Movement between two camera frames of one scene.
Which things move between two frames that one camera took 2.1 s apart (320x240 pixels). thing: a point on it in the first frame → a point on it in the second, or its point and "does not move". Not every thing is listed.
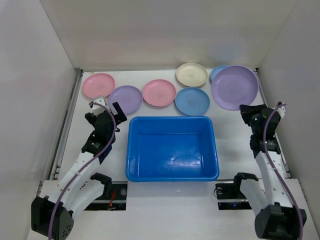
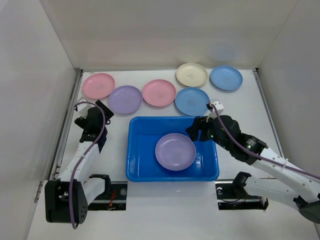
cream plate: (191, 74) does not move
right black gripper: (253, 113) → (201, 128)
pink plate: (98, 84) does not move
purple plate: (233, 86) → (175, 151)
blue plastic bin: (171, 149) does not move
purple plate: (129, 98) does not move
